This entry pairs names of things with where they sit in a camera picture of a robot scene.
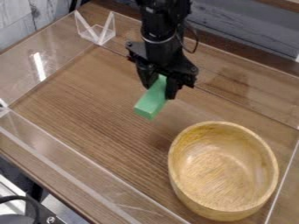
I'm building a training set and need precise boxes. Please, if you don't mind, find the clear acrylic corner bracket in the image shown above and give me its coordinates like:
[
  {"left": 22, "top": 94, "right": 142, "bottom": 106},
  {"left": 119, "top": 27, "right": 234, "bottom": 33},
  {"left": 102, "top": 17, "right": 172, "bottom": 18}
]
[{"left": 74, "top": 11, "right": 116, "bottom": 46}]

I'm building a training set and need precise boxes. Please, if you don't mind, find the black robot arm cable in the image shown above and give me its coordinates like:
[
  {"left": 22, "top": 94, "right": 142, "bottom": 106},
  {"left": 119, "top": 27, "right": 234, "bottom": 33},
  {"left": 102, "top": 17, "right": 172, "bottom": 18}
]
[{"left": 179, "top": 20, "right": 200, "bottom": 55}]

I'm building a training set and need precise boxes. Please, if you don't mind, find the brown wooden bowl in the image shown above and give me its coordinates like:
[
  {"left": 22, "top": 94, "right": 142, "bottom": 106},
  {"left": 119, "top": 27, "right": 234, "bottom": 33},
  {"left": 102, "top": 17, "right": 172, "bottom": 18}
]
[{"left": 168, "top": 121, "right": 279, "bottom": 221}]

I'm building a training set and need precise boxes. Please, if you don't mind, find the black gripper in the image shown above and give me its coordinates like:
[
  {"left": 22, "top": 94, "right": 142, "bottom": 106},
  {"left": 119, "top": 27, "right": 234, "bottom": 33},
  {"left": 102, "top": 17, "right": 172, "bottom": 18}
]
[{"left": 126, "top": 34, "right": 199, "bottom": 100}]

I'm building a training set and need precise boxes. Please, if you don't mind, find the green rectangular block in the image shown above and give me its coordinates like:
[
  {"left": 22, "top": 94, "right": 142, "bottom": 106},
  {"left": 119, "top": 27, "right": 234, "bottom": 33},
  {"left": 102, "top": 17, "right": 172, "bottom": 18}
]
[{"left": 135, "top": 75, "right": 167, "bottom": 120}]

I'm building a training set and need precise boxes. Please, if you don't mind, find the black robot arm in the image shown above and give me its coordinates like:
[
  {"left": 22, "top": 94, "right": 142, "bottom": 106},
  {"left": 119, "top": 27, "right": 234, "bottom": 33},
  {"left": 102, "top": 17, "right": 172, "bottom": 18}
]
[{"left": 126, "top": 0, "right": 199, "bottom": 100}]

